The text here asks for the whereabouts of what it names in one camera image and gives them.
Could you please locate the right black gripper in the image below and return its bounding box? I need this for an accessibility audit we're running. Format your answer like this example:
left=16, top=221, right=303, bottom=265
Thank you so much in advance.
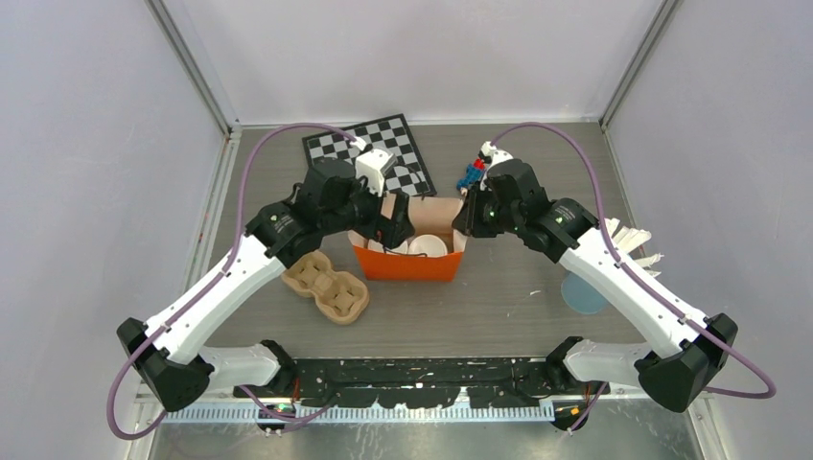
left=453, top=179, right=523, bottom=238

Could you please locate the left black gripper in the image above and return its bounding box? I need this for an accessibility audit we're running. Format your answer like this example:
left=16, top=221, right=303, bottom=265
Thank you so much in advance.
left=321, top=171, right=414, bottom=247

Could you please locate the orange paper bag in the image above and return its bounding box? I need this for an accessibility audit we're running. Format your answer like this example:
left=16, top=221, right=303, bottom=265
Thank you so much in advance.
left=348, top=196, right=467, bottom=282

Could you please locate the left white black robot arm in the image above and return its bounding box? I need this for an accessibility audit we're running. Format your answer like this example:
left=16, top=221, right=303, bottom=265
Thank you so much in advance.
left=116, top=150, right=414, bottom=413

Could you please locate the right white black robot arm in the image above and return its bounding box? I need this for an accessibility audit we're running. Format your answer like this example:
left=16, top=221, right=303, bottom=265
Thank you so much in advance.
left=453, top=159, right=738, bottom=412

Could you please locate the black white chessboard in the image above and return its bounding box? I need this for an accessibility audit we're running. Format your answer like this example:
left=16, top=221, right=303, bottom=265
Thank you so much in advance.
left=302, top=114, right=437, bottom=196

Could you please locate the brown pulp cup carrier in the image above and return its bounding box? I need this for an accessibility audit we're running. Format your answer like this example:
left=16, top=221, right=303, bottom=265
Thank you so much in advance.
left=281, top=250, right=370, bottom=326

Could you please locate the blue straw holder cup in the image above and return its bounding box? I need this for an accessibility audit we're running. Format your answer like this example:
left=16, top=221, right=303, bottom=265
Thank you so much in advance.
left=561, top=272, right=610, bottom=314

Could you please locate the white paper-wrapped straws bundle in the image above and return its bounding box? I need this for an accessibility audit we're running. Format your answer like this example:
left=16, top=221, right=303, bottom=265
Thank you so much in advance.
left=604, top=218, right=663, bottom=278

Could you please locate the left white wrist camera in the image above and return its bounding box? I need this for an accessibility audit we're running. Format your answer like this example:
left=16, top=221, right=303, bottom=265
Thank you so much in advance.
left=349, top=137, right=397, bottom=196

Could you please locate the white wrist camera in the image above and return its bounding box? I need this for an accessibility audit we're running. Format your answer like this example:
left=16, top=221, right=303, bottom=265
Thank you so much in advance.
left=349, top=137, right=397, bottom=196
left=479, top=141, right=514, bottom=191

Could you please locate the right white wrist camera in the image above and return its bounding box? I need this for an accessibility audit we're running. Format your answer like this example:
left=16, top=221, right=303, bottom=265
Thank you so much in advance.
left=479, top=141, right=514, bottom=191

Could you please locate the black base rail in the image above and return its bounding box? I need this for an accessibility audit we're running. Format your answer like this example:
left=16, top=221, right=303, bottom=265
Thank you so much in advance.
left=231, top=355, right=611, bottom=411

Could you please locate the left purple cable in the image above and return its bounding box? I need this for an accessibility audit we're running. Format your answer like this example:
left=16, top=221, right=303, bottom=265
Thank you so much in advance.
left=105, top=123, right=370, bottom=442

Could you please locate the purple cable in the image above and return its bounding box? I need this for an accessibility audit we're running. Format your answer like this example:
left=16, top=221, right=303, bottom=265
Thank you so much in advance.
left=490, top=122, right=778, bottom=433
left=105, top=123, right=370, bottom=442

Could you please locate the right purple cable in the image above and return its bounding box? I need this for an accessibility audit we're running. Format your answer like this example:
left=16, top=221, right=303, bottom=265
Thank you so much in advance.
left=490, top=122, right=778, bottom=433

